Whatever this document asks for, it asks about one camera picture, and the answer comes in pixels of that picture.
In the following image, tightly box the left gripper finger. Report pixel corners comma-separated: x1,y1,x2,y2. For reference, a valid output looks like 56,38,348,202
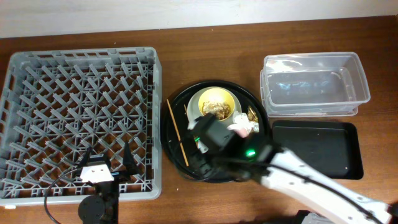
77,146,93,169
123,141,137,174

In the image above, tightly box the pink cup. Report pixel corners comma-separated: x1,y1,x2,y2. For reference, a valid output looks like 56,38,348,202
227,124,249,138

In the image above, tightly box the white tissue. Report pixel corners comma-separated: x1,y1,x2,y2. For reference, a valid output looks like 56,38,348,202
233,111,252,133

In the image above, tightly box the gold snack wrapper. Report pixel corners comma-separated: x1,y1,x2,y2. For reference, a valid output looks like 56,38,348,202
247,106,259,133

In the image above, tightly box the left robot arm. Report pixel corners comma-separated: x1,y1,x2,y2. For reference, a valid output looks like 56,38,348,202
78,141,141,224

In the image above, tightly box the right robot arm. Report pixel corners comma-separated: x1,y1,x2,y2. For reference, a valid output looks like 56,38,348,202
194,132,397,223

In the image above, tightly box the grey dishwasher rack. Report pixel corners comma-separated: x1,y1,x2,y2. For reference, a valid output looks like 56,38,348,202
1,47,162,207

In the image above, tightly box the round black tray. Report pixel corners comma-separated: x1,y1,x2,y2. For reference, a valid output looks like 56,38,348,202
160,80,271,183

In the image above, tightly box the left wooden chopstick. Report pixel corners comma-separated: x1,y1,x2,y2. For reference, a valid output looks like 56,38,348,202
166,99,189,167

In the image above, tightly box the grey plate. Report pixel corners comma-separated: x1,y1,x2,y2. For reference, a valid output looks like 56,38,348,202
187,86,242,126

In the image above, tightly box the yellow bowl with food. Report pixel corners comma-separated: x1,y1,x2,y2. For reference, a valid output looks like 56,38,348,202
198,87,238,121

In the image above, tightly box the clear plastic bin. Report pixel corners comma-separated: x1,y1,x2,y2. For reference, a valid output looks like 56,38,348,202
260,52,371,118

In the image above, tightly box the black rectangular tray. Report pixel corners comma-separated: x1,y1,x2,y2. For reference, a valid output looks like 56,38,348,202
272,120,364,180

